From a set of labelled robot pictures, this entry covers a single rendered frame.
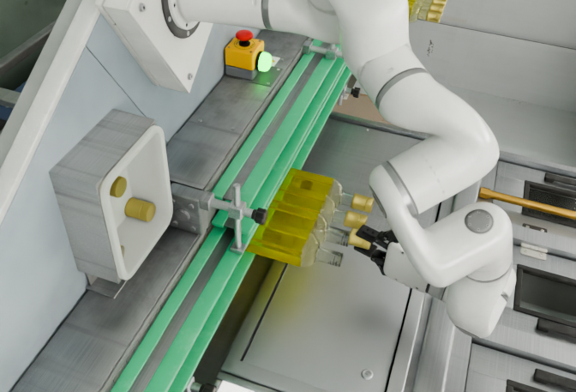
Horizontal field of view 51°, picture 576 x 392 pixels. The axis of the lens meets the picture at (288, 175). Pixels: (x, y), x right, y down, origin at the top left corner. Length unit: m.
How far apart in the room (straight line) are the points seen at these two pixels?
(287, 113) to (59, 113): 0.58
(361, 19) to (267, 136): 0.54
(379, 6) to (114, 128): 0.45
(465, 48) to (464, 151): 6.75
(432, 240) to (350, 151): 0.91
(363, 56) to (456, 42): 6.70
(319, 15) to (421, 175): 0.29
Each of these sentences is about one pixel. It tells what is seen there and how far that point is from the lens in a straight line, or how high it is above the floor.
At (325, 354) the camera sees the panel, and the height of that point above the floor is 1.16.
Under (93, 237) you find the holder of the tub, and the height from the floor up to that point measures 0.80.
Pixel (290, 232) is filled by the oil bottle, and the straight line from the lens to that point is 1.22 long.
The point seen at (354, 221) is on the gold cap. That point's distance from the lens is 1.28.
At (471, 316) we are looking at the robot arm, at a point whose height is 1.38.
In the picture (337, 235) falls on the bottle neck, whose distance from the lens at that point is 1.25.
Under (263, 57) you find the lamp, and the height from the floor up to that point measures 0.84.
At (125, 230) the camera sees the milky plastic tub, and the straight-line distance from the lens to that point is 1.11.
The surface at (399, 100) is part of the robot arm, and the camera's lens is 0.80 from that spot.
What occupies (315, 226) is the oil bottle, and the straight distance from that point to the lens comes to 1.24.
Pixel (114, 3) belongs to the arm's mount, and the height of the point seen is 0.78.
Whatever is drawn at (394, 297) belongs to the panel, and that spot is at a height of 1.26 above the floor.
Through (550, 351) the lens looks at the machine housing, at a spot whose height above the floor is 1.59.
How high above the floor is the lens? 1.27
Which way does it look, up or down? 13 degrees down
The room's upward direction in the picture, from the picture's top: 105 degrees clockwise
